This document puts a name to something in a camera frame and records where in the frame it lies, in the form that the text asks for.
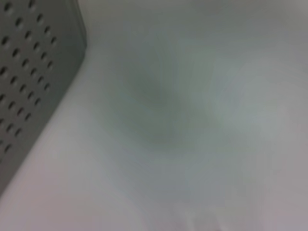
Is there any grey-green perforated storage bin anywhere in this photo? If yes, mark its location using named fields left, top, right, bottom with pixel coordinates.
left=0, top=0, right=88, bottom=195

